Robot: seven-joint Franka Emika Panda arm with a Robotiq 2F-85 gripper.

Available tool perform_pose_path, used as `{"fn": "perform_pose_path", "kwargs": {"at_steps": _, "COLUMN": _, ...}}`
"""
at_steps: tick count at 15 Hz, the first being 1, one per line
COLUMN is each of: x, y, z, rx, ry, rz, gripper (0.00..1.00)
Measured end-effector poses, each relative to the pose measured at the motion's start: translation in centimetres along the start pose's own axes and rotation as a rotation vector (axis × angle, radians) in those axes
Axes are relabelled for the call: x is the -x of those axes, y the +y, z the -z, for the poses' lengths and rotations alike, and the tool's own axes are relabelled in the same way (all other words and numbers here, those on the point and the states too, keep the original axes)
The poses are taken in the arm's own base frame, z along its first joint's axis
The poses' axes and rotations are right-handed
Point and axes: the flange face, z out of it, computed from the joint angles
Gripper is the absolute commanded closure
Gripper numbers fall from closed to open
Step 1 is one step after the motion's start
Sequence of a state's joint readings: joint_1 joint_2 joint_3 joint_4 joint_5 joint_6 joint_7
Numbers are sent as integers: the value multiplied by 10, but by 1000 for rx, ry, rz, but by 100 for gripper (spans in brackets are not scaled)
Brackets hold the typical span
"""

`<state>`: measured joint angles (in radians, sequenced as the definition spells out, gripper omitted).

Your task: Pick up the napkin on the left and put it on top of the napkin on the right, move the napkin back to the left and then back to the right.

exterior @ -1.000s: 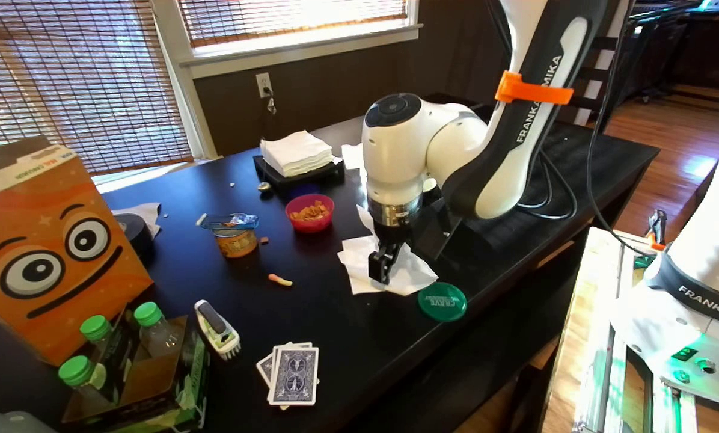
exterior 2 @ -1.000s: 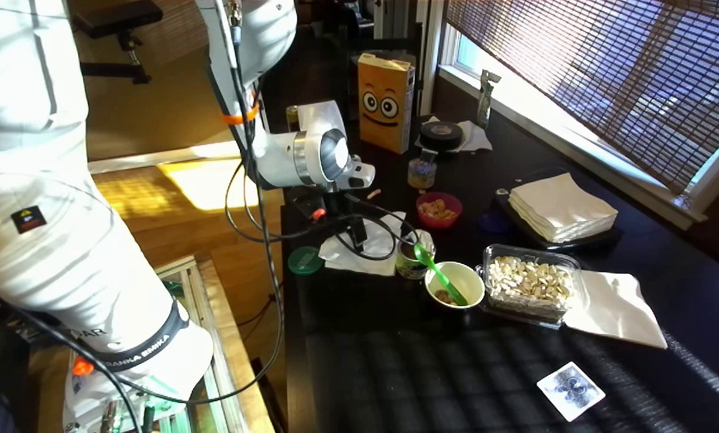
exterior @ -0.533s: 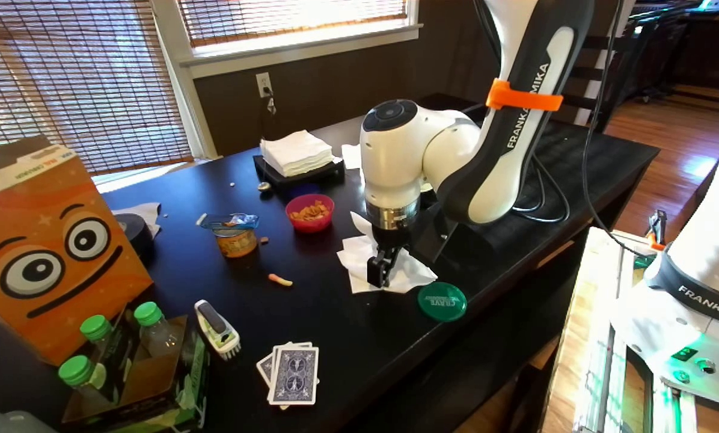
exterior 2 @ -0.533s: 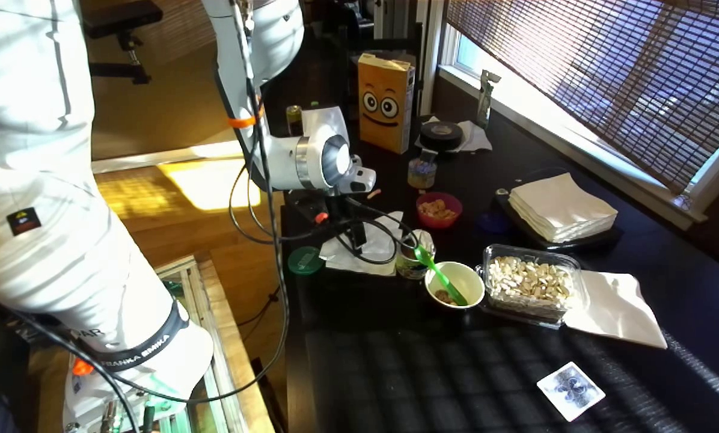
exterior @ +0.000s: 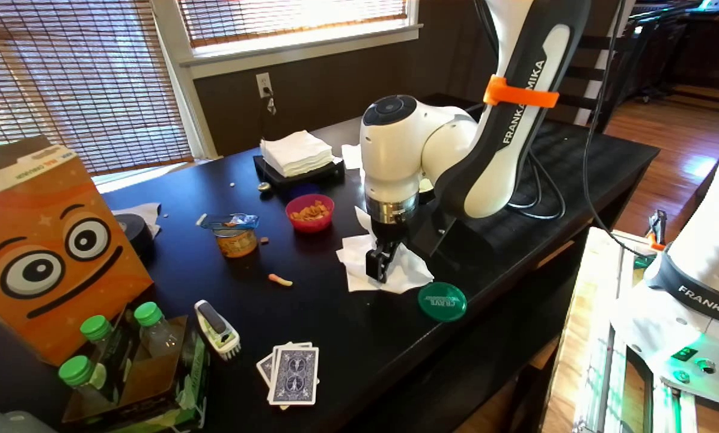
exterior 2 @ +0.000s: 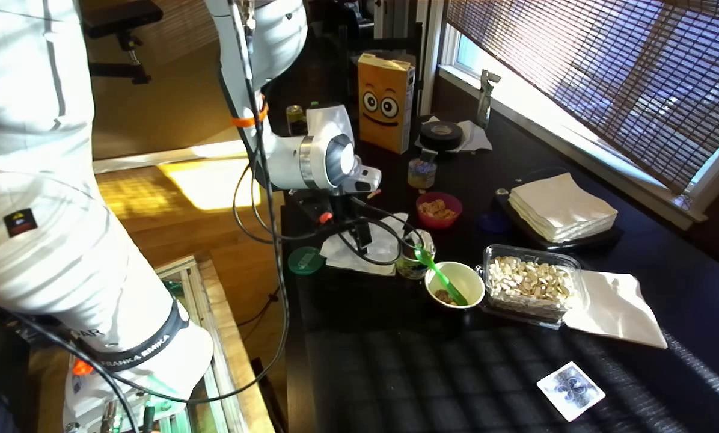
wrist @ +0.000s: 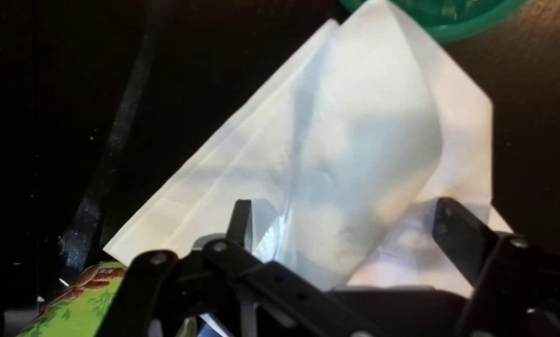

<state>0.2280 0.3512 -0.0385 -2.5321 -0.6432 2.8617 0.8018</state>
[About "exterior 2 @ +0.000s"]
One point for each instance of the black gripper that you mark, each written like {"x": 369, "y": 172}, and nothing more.
{"x": 357, "y": 208}

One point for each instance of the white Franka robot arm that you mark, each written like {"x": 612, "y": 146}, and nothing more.
{"x": 301, "y": 160}

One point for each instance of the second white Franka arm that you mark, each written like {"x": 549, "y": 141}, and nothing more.
{"x": 54, "y": 241}

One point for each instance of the green plastic lid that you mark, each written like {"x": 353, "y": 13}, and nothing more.
{"x": 303, "y": 261}

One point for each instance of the red bowl of chips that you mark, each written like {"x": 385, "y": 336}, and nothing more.
{"x": 439, "y": 211}

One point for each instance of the green plastic spoon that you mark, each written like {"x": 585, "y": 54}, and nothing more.
{"x": 437, "y": 272}

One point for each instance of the small cup of orange snack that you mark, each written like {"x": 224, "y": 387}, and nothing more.
{"x": 422, "y": 175}

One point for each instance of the black round tape roll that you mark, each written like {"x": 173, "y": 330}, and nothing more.
{"x": 440, "y": 136}

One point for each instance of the green bottle pack packaging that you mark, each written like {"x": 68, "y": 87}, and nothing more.
{"x": 297, "y": 119}

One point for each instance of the dark blue lid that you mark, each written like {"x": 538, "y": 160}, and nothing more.
{"x": 493, "y": 221}

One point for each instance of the orange cereal box with face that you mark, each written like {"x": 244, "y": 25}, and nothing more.
{"x": 385, "y": 100}

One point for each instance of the small metal cap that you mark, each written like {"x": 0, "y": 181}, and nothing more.
{"x": 500, "y": 193}

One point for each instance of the crumpled white paper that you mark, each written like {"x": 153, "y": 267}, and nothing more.
{"x": 478, "y": 137}

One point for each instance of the light wood robot stand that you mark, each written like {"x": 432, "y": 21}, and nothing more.
{"x": 229, "y": 337}

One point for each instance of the clear container of nuts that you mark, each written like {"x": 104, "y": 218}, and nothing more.
{"x": 529, "y": 285}

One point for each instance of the single playing card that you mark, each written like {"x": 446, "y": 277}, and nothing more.
{"x": 570, "y": 391}

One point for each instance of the white folded cloth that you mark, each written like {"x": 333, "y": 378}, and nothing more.
{"x": 614, "y": 308}

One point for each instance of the brown window blinds above outlet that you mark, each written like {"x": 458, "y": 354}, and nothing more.
{"x": 600, "y": 72}

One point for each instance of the black chair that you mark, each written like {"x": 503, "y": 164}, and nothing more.
{"x": 122, "y": 31}

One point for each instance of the white window frame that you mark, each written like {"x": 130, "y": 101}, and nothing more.
{"x": 534, "y": 120}

